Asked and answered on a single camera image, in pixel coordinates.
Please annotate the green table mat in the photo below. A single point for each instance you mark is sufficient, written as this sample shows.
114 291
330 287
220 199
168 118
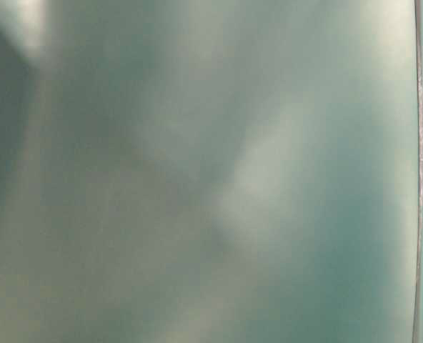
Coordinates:
211 171

